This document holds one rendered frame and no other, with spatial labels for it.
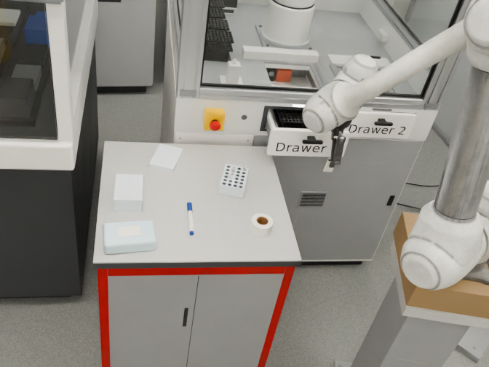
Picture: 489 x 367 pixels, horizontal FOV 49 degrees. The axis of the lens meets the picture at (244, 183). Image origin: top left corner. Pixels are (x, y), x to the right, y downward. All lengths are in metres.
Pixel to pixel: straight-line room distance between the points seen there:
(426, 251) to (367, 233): 1.24
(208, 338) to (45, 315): 0.79
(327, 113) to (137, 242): 0.65
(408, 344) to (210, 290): 0.67
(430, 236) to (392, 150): 0.95
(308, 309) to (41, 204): 1.26
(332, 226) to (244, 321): 0.79
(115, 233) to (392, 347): 0.96
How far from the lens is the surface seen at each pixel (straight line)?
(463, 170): 1.32
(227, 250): 1.66
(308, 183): 2.28
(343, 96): 1.48
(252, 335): 1.98
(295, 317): 2.51
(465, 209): 1.37
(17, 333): 2.43
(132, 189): 1.75
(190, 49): 1.86
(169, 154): 1.95
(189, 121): 2.01
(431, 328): 1.84
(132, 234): 1.62
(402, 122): 2.20
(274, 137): 1.90
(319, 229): 2.50
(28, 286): 2.39
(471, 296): 1.69
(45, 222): 2.11
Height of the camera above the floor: 1.97
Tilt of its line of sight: 40 degrees down
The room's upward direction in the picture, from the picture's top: 11 degrees clockwise
